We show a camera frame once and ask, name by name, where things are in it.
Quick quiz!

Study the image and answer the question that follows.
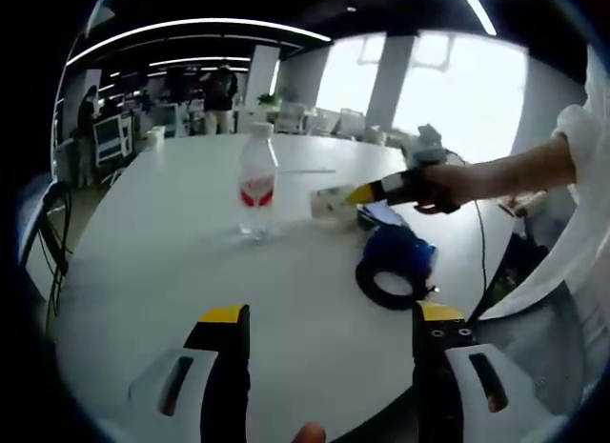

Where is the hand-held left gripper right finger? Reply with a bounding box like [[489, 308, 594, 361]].
[[410, 299, 516, 443]]

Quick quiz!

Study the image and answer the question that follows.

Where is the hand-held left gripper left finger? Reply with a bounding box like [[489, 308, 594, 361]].
[[128, 303, 253, 443]]

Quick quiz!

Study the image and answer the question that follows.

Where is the blue sponge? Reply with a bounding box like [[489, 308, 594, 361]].
[[355, 202, 409, 230]]

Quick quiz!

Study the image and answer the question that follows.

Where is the white paper cup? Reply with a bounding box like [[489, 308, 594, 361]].
[[308, 184, 363, 220]]

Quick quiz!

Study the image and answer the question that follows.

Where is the blue tissue pack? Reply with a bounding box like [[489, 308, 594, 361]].
[[361, 223, 437, 292]]

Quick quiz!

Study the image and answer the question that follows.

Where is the clear plastic water bottle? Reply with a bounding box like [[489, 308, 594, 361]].
[[236, 121, 280, 239]]

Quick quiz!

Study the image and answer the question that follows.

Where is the person's right hand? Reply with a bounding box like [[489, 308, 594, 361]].
[[414, 164, 478, 214]]

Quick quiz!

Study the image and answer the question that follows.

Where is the person's left hand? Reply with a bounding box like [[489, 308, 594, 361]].
[[291, 421, 328, 443]]

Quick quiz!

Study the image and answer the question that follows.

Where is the white table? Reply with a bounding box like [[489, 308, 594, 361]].
[[51, 131, 520, 443]]

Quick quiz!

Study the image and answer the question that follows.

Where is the black tripod stand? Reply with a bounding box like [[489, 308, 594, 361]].
[[18, 180, 75, 320]]

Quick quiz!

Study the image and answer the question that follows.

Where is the long ceiling light strip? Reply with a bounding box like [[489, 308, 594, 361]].
[[66, 17, 333, 68]]

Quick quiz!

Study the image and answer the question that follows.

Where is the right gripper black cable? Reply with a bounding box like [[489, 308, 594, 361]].
[[469, 199, 492, 320]]

